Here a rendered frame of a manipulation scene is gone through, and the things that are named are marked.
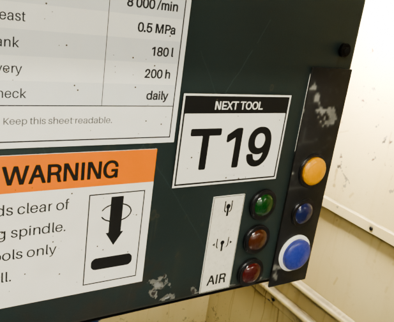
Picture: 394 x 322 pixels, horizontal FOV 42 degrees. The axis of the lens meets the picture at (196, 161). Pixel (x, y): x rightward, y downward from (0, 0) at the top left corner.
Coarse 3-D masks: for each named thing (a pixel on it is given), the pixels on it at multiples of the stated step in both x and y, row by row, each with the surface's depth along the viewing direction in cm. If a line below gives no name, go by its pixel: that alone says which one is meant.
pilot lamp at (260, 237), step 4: (256, 232) 43; (260, 232) 43; (264, 232) 44; (252, 236) 43; (256, 236) 43; (260, 236) 43; (264, 236) 44; (252, 240) 43; (256, 240) 43; (260, 240) 43; (264, 240) 44; (248, 244) 43; (252, 244) 43; (256, 244) 43; (260, 244) 44; (264, 244) 44; (252, 248) 43; (256, 248) 44; (260, 248) 44
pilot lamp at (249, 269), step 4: (252, 264) 44; (256, 264) 44; (248, 268) 44; (252, 268) 44; (256, 268) 44; (260, 268) 45; (244, 272) 44; (248, 272) 44; (252, 272) 44; (256, 272) 44; (260, 272) 45; (244, 276) 44; (248, 276) 44; (252, 276) 44; (256, 276) 45; (244, 280) 44; (248, 280) 44; (252, 280) 45
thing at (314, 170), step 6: (312, 162) 44; (318, 162) 44; (324, 162) 44; (306, 168) 44; (312, 168) 44; (318, 168) 44; (324, 168) 44; (306, 174) 44; (312, 174) 44; (318, 174) 44; (306, 180) 44; (312, 180) 44; (318, 180) 44
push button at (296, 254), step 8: (296, 240) 46; (304, 240) 46; (288, 248) 46; (296, 248) 46; (304, 248) 46; (288, 256) 46; (296, 256) 46; (304, 256) 47; (288, 264) 46; (296, 264) 47
